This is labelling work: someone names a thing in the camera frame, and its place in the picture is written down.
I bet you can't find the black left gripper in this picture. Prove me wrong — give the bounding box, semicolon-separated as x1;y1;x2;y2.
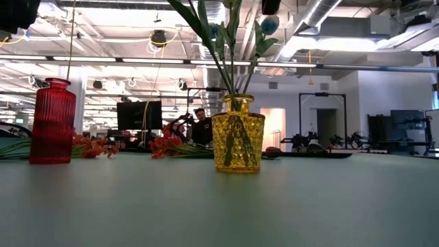
0;0;41;30

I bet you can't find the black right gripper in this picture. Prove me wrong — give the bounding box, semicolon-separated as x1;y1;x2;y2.
262;0;282;16

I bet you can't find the peach yellow artificial tulip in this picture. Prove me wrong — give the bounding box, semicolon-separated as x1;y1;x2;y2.
222;0;244;96
167;0;233;96

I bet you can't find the red ribbed glass vase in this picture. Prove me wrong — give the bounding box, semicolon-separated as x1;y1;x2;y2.
29;77;77;165

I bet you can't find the orange artificial flower bunch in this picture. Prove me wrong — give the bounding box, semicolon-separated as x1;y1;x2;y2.
0;134;119;161
149;135;214;161

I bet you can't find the yellow dimpled glass vase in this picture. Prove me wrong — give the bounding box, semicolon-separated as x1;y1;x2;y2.
211;94;266;174

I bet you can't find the black ceiling device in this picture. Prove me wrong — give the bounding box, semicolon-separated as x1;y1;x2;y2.
150;30;168;48

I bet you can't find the long overhead light bar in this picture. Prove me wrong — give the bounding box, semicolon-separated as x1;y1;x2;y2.
0;54;439;73

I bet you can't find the person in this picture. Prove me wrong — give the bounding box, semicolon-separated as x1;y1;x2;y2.
190;108;214;147

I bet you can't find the black computer monitor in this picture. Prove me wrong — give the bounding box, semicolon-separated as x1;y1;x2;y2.
116;100;163;131

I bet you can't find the red background machine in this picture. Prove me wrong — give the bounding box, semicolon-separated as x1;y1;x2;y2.
163;115;189;138

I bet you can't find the dark upright panel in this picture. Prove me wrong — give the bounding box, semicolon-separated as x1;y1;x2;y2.
367;115;392;145

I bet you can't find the dark desk monitor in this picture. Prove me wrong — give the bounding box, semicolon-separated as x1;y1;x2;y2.
390;109;426;141

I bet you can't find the teal table mat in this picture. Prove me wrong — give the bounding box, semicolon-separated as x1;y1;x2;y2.
0;137;439;247

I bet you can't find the silver slanted ceiling duct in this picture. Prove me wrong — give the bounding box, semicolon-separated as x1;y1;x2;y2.
270;0;344;76

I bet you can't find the silver round ceiling duct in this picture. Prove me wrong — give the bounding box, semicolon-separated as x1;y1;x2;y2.
191;0;230;114

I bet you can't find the black metal frame stand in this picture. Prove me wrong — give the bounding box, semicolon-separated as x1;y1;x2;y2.
298;91;347;149

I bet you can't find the black metal table frame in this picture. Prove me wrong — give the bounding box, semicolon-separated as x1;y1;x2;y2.
102;146;354;159

